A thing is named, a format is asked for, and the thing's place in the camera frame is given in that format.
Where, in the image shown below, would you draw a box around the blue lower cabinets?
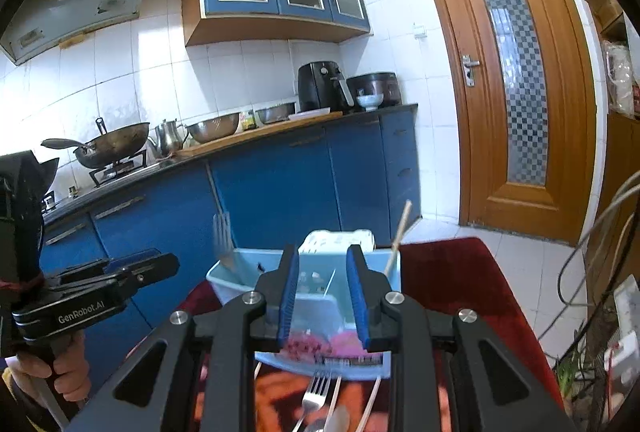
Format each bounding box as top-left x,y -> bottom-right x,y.
42,104 -> 422,378

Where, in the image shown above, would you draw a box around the dark rice cooker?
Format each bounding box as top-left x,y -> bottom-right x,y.
346,72 -> 403,109

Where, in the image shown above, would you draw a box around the grey cables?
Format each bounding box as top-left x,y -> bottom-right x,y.
557,172 -> 640,309

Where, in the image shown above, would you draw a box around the black air fryer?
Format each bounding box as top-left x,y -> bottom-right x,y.
297,61 -> 354,114

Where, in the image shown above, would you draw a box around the silver door handle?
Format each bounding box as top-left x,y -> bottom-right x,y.
461,55 -> 482,87

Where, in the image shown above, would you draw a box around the small steel bowl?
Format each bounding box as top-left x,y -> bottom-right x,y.
255,102 -> 297,124

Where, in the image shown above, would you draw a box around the white power strip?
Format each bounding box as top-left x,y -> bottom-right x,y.
602,275 -> 640,388

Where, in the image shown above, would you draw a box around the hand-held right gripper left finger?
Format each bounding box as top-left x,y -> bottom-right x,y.
65,245 -> 301,432

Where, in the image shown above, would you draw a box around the plastic bag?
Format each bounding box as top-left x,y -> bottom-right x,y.
602,40 -> 640,119

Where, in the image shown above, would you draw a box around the wooden shelf unit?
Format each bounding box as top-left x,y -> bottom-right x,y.
555,0 -> 640,273

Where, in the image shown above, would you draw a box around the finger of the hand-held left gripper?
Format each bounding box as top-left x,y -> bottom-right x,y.
117,253 -> 181,296
102,249 -> 162,274

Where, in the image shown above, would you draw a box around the wooden door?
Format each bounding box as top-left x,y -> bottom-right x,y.
410,0 -> 598,246

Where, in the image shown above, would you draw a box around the gas stove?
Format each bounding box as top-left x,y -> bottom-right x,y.
42,149 -> 162,213

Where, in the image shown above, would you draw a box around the black wok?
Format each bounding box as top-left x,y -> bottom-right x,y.
41,117 -> 151,169

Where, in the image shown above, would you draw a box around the large steel bowl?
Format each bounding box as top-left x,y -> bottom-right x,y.
186,112 -> 242,144

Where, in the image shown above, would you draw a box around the light blue utensil holder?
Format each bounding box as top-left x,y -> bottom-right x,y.
206,229 -> 402,381

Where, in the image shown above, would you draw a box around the silver fork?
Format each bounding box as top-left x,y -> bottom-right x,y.
212,212 -> 242,284
292,369 -> 333,432

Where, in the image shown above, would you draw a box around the wooden chopstick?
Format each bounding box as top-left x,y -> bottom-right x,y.
383,199 -> 413,276

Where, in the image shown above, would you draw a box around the red floral tablecloth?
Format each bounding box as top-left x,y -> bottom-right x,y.
125,237 -> 566,432

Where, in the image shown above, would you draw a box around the person's left hand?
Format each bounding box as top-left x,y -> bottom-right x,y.
10,331 -> 93,405

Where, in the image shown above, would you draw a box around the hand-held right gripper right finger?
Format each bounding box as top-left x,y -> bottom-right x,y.
346,243 -> 576,432

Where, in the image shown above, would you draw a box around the steel kettle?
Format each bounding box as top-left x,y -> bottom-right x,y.
147,118 -> 190,159

